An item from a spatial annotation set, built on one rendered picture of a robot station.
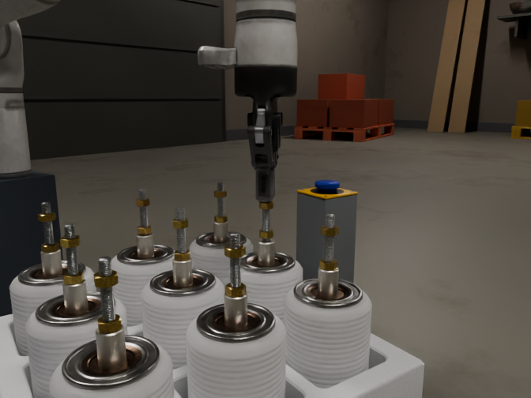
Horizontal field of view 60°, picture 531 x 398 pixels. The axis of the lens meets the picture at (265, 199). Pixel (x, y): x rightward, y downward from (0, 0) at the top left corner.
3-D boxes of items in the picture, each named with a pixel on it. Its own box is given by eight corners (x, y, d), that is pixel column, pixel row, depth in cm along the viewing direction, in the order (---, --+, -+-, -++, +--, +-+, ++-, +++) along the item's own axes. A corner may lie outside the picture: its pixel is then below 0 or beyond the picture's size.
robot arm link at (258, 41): (212, 70, 61) (212, 20, 59) (299, 69, 59) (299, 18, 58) (194, 65, 52) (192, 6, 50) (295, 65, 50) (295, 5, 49)
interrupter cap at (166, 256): (156, 270, 59) (156, 264, 59) (105, 264, 61) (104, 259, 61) (183, 251, 66) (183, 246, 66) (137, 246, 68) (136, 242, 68)
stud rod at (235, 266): (233, 306, 45) (231, 230, 43) (242, 307, 44) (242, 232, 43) (228, 310, 44) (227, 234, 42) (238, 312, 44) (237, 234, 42)
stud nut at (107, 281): (110, 277, 38) (109, 268, 38) (123, 282, 37) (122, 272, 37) (88, 285, 36) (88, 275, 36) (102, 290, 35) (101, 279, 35)
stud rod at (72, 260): (68, 297, 47) (61, 225, 45) (74, 294, 48) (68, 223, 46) (76, 298, 46) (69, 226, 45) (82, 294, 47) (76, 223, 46)
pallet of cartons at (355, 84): (340, 131, 642) (342, 76, 626) (411, 135, 575) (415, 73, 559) (278, 137, 547) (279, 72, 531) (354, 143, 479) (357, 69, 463)
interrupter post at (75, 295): (58, 315, 47) (55, 284, 46) (74, 305, 49) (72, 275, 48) (79, 318, 46) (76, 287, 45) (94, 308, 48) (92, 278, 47)
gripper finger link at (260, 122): (251, 102, 53) (254, 116, 55) (247, 132, 51) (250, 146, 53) (273, 102, 53) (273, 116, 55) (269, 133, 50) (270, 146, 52)
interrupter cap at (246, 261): (306, 268, 59) (306, 263, 59) (255, 280, 56) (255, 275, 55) (275, 252, 66) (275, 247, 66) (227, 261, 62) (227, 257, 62)
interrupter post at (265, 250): (279, 266, 60) (279, 242, 59) (262, 269, 59) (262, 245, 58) (269, 260, 62) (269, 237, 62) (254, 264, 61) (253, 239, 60)
